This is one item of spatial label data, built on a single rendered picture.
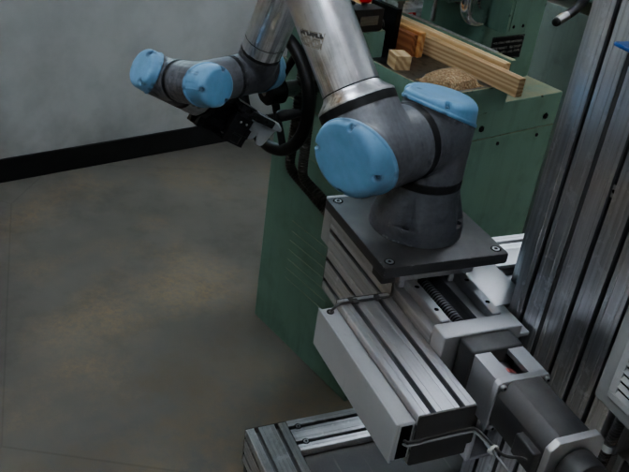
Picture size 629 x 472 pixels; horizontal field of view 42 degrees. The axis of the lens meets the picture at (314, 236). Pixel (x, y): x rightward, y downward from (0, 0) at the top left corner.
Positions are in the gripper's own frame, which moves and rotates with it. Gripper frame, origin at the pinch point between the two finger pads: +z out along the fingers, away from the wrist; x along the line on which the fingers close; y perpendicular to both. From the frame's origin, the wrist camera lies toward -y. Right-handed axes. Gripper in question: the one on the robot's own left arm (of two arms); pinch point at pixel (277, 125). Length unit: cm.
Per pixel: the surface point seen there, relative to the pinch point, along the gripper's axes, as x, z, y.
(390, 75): 6.3, 15.2, -21.0
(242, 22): -144, 87, -19
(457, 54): 9.8, 26.4, -32.5
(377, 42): -1.5, 14.6, -25.9
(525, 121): 11, 62, -30
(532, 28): 0, 59, -51
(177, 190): -112, 74, 48
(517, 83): 27.3, 26.6, -32.2
